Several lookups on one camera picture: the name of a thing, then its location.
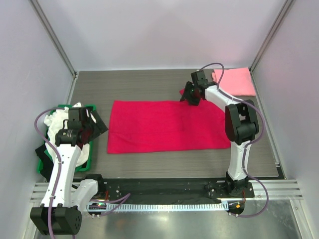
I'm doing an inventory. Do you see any red t shirt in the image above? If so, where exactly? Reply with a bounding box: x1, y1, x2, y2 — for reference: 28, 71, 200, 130
107, 101, 231, 154

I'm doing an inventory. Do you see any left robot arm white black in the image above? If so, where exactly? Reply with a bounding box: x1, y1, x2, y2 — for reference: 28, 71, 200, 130
30, 106, 108, 239

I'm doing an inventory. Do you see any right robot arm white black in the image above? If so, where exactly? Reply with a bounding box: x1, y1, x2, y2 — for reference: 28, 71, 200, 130
180, 70, 259, 196

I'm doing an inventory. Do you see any white t shirt in basket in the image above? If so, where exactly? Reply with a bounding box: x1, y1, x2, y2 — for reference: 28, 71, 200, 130
43, 101, 94, 168

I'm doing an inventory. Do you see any folded pink t shirt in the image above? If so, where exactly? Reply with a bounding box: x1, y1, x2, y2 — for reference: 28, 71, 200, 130
219, 67, 256, 96

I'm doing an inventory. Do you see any green plastic basket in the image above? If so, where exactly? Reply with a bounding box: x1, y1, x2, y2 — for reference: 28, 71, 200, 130
44, 110, 93, 172

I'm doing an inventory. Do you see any black garment in basket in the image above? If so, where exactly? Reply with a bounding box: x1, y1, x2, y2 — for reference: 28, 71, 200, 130
35, 144, 53, 182

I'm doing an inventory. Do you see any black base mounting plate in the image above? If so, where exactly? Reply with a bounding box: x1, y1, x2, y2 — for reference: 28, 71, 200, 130
103, 178, 255, 205

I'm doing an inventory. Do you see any left aluminium corner post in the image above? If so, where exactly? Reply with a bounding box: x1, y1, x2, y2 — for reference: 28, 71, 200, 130
29, 0, 77, 78

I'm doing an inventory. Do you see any aluminium corner post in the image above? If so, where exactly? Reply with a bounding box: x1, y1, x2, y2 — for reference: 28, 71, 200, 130
29, 0, 77, 78
249, 0, 295, 73

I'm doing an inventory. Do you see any white slotted cable duct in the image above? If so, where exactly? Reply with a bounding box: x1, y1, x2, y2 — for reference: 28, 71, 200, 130
87, 202, 229, 213

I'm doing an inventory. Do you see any right aluminium corner post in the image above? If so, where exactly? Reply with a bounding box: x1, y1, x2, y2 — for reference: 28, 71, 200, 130
249, 0, 295, 73

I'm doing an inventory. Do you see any aluminium frame rail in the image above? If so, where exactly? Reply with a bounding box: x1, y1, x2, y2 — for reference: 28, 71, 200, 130
29, 179, 303, 203

